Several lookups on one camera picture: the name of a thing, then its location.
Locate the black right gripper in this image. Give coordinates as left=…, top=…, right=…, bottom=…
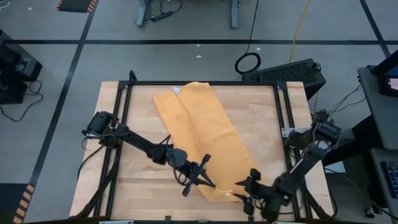
left=233, top=169, right=274, bottom=215

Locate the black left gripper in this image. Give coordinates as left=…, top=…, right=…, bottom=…
left=169, top=148, right=216, bottom=197

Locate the orange waffle weave towel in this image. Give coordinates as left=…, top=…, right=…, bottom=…
left=152, top=81, right=259, bottom=203

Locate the grey desk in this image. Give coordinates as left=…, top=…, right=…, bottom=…
left=369, top=147, right=398, bottom=215

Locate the black keyboard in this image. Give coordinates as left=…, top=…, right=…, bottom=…
left=381, top=161, right=398, bottom=199

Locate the grey cart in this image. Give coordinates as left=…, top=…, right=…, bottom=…
left=356, top=64, right=398, bottom=151

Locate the grey desk leg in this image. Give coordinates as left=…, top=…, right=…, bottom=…
left=229, top=0, right=243, bottom=29
left=134, top=0, right=152, bottom=28

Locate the black power strip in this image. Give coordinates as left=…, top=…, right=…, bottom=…
left=150, top=11, right=174, bottom=23

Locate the black screen on cart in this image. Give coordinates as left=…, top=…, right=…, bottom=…
left=372, top=49, right=398, bottom=98

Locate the black orange hazard mat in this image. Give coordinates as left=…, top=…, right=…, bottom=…
left=55, top=0, right=99, bottom=14

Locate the black equipment stack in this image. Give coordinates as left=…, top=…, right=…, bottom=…
left=0, top=29, right=44, bottom=105

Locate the silver metal bracket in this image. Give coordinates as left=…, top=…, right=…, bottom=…
left=281, top=126, right=308, bottom=138

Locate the black aluminium table frame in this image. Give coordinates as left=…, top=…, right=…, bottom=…
left=70, top=70, right=338, bottom=224

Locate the black coiled cable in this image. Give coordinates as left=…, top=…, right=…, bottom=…
left=233, top=0, right=262, bottom=76

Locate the yellow hanging cable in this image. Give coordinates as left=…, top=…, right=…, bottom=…
left=289, top=0, right=312, bottom=64

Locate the black floor cable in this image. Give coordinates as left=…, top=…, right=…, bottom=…
left=0, top=80, right=44, bottom=123

